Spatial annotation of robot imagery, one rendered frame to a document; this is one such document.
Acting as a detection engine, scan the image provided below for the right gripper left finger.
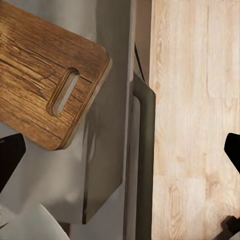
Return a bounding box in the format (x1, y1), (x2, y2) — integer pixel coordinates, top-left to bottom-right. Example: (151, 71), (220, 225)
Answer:
(0, 133), (26, 193)

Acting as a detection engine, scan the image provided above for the cutting board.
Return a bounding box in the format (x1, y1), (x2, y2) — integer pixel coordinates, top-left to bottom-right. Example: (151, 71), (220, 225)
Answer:
(0, 0), (110, 151)

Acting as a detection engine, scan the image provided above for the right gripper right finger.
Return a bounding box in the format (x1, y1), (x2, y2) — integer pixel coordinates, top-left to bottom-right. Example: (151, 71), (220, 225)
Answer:
(224, 133), (240, 173)

